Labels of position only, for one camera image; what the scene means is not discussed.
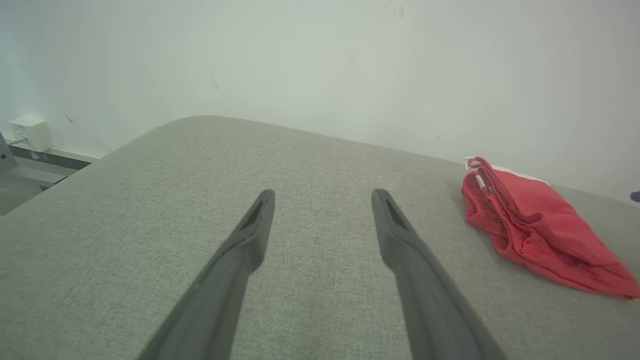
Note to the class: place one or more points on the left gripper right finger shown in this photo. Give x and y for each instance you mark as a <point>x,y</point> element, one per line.
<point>420,280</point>

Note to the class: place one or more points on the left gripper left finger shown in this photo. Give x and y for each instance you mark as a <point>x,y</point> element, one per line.
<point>225,280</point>

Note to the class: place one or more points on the red basketball jersey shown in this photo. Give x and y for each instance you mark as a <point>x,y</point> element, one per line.
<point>480,212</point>

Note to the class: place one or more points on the red shorts white stripe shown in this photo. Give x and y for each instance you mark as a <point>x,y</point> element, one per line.
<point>555,225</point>

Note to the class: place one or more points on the small dark blue object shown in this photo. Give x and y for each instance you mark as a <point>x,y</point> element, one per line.
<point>636,196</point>

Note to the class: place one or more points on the wall baseboard strip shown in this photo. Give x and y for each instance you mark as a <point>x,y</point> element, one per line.
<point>50,157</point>

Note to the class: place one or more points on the white wall power adapter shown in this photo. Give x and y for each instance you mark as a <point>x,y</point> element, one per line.
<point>32,132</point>

